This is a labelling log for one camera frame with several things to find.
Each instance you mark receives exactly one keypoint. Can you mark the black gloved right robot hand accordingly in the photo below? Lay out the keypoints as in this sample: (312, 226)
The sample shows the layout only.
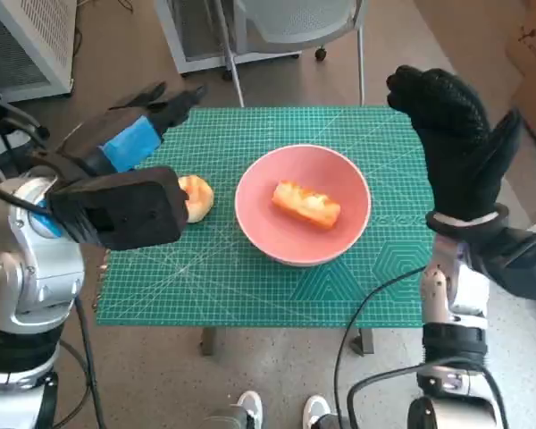
(464, 161)

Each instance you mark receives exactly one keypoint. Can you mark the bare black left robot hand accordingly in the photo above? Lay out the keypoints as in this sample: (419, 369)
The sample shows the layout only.
(131, 143)

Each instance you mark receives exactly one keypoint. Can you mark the round toy bread bun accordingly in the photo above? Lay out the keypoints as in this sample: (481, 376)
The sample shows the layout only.
(201, 199)

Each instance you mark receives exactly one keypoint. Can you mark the pink bowl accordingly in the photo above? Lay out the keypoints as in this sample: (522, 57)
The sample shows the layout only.
(259, 214)

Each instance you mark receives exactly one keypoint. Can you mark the rectangular toy bread loaf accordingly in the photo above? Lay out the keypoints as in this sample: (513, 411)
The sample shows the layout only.
(306, 205)

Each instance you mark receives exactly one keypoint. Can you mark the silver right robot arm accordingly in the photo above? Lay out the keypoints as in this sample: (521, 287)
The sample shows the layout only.
(455, 344)

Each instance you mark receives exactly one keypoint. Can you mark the white perforated cabinet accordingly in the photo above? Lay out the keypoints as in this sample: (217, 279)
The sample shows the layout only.
(36, 40)

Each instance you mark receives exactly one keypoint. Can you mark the cardboard box with black print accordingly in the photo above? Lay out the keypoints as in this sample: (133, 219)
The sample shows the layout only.
(533, 36)

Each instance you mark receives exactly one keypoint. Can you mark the green cutting mat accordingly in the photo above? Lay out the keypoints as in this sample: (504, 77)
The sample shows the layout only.
(232, 286)

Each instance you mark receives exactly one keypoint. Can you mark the grey metal table leg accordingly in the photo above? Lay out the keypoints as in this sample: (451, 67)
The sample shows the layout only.
(208, 342)
(365, 342)

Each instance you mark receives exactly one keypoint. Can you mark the grey mesh chair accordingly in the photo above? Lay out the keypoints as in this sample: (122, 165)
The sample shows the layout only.
(304, 18)

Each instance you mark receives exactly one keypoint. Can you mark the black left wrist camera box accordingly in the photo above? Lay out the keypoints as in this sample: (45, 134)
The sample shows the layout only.
(129, 210)

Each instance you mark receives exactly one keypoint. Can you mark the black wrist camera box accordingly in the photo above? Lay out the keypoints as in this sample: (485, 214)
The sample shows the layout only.
(522, 263)
(129, 210)

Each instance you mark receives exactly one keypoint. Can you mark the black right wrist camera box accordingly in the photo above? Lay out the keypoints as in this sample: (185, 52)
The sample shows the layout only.
(522, 263)

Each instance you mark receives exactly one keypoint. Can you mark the metal chair frame with casters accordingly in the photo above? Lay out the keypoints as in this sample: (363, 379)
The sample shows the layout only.
(9, 109)

